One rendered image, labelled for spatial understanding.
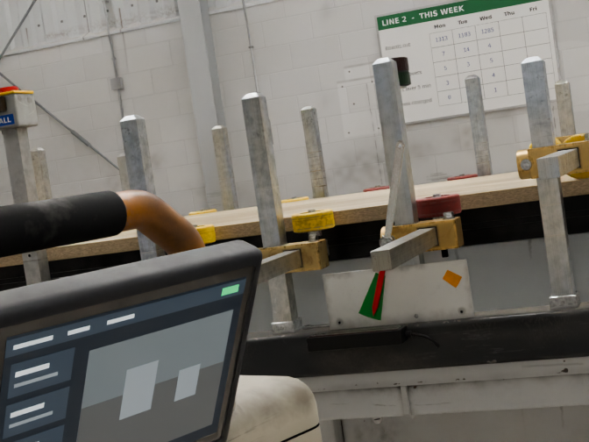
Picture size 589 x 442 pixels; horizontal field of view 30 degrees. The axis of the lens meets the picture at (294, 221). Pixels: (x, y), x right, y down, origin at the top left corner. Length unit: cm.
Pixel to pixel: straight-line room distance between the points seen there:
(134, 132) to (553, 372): 87
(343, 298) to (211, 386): 111
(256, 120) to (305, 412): 105
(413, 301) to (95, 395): 120
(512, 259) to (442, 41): 715
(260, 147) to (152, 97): 813
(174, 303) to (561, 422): 148
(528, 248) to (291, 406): 117
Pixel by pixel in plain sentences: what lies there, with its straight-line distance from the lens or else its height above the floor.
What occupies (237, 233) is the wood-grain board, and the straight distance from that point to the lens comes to 219.
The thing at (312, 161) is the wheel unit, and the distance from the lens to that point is 310.
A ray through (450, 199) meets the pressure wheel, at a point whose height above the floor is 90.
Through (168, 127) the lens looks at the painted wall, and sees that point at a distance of 1003.
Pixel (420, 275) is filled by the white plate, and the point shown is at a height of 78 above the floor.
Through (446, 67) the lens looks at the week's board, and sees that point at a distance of 918.
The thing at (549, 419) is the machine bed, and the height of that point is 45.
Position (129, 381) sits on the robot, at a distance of 79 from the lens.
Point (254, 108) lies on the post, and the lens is 198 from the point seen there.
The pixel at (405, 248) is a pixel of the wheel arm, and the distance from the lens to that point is 168.
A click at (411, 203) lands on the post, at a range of 190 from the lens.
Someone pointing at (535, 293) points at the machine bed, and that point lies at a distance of 210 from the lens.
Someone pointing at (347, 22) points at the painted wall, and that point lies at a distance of 943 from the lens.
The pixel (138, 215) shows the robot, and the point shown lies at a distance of 88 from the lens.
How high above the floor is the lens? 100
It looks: 3 degrees down
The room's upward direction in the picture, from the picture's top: 8 degrees counter-clockwise
